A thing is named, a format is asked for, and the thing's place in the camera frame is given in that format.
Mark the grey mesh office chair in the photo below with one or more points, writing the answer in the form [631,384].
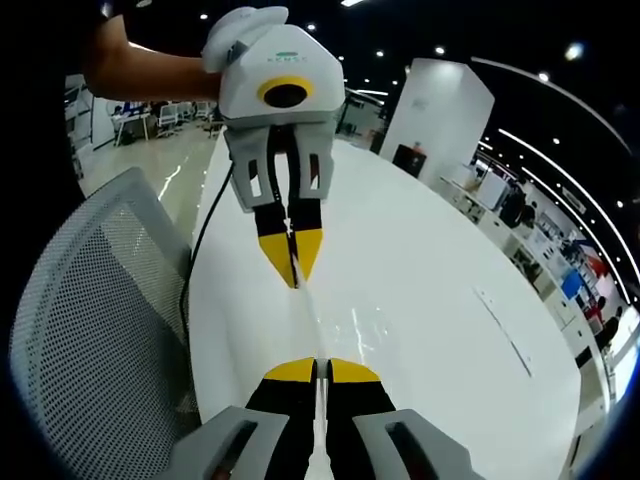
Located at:
[100,320]

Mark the long curved ceiling light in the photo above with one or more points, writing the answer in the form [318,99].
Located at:
[555,90]

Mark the white partition board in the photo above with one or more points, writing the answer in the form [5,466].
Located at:
[102,122]

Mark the thin clear food packaging bag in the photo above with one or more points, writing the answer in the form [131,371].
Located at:
[320,435]

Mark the white office desk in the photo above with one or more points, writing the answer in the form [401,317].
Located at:
[131,125]

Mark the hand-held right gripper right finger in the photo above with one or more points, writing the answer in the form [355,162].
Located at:
[370,430]

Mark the hanging black jacket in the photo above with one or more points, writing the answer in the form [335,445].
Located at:
[512,205]

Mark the white square pillar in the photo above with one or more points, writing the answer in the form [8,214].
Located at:
[440,115]

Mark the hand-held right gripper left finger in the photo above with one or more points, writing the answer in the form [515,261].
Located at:
[260,430]

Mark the white office counter row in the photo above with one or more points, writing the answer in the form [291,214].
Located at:
[555,305]

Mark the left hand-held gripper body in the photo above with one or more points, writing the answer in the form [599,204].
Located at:
[285,55]

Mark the black box with orange top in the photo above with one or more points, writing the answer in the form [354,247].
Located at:
[410,159]

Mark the blue box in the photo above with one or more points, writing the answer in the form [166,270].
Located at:
[573,286]

